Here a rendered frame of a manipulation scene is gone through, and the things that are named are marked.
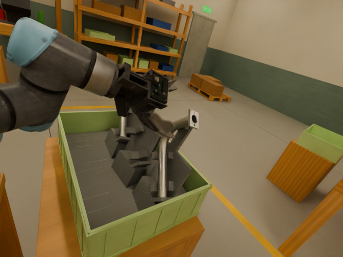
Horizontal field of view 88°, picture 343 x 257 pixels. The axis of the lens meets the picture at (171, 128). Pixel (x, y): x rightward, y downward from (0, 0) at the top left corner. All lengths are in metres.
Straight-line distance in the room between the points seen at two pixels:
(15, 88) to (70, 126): 0.63
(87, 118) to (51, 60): 0.66
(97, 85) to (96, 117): 0.64
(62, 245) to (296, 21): 7.17
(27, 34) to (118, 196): 0.53
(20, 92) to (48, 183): 0.52
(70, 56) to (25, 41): 0.06
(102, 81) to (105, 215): 0.44
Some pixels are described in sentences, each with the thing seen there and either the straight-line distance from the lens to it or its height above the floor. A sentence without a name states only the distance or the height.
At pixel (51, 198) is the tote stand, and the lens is 0.80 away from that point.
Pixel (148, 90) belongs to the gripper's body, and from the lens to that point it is 0.37.
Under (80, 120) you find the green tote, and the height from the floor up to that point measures 0.91.
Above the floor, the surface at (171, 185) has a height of 0.96.
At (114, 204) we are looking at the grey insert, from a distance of 0.68.
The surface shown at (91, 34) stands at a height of 0.90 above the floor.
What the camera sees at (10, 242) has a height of 0.56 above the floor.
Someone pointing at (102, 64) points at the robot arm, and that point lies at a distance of 0.36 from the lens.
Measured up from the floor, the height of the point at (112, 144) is 0.89.
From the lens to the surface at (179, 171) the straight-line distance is 0.60.
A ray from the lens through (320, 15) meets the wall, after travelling 7.03.
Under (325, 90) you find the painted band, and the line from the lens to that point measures 6.57.
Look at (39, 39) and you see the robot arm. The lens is 0.35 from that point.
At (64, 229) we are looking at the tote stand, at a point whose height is 0.79.
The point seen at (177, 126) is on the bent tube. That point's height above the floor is 1.14.
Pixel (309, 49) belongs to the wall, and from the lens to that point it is 6.84.
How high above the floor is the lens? 1.39
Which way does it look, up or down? 27 degrees down
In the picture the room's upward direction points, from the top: 16 degrees clockwise
